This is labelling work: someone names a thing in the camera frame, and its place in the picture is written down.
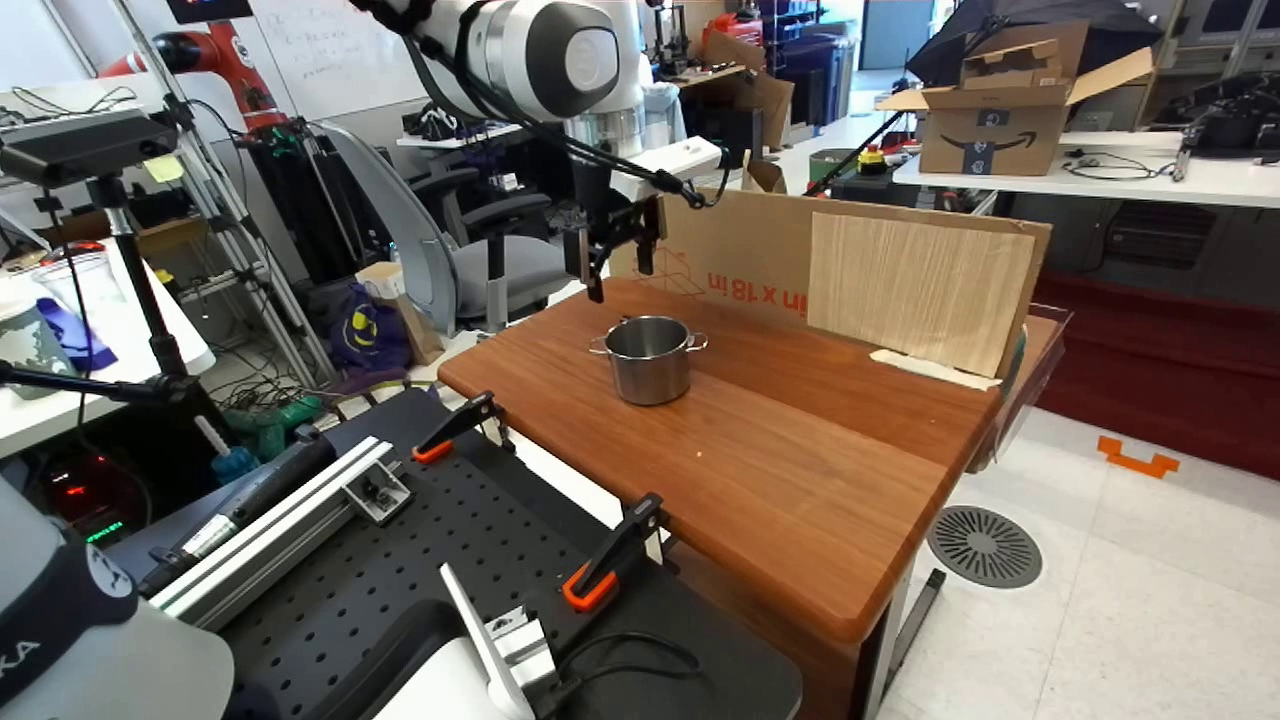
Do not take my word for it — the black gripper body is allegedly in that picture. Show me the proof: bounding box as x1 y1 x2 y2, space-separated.
525 122 668 251

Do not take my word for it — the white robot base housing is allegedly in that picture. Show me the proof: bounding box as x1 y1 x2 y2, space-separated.
0 476 242 720

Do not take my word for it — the small steel pot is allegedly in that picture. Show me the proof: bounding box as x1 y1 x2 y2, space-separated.
587 313 711 413

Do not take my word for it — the grey office chair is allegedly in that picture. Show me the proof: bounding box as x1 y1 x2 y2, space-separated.
317 115 601 334

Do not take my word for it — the brown cardboard panel red print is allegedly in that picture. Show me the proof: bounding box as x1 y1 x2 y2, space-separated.
647 188 1057 330

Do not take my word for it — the brown background cardboard box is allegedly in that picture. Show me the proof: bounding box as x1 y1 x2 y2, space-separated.
690 22 808 150

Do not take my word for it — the orange black bar clamp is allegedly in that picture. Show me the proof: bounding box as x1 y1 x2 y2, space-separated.
556 490 672 618
408 386 520 473

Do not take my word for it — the purple cartoon print bag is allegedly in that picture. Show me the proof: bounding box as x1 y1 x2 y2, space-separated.
325 284 422 385

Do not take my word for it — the red emergency stop button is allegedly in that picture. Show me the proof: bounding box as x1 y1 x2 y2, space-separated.
850 140 902 188

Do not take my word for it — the thin light wooden strip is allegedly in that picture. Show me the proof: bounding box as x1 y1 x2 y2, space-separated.
868 343 1003 394

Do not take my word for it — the teal cloth bag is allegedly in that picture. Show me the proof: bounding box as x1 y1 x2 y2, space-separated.
212 393 333 484

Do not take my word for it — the open Amazon cardboard box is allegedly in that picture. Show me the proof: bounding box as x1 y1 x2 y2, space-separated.
877 14 1163 179

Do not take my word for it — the red black machine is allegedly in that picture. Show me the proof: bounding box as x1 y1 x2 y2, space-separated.
155 14 292 140

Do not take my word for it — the short silver extrusion piece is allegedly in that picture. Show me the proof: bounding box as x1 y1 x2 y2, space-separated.
435 561 563 720

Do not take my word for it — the long black padded bar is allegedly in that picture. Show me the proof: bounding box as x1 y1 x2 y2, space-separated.
106 435 341 590

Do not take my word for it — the black tripod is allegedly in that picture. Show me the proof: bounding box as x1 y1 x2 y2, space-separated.
0 171 244 463

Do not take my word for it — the round floor drain grate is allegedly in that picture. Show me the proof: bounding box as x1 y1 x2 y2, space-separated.
923 501 1048 597

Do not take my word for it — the grey table leg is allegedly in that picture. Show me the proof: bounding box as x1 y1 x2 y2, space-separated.
868 564 954 720

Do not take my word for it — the blue cloth item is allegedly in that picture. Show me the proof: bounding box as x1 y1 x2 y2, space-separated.
33 292 125 380

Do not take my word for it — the white background table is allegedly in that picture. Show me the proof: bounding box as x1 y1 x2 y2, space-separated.
887 122 1280 215

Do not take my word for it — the black controller box with LEDs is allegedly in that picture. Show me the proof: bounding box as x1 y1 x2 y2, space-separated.
26 435 159 544

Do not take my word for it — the white side desk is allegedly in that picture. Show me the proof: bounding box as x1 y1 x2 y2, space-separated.
0 243 221 460

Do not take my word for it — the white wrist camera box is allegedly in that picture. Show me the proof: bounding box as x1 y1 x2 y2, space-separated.
613 131 729 207

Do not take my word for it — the aluminium frame stand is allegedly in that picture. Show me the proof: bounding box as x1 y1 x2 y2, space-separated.
111 0 345 400

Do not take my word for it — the long aluminium rail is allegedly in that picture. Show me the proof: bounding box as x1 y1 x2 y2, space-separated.
144 430 422 633

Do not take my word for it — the grey stereo camera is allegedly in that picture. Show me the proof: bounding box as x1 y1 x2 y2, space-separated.
0 103 192 188

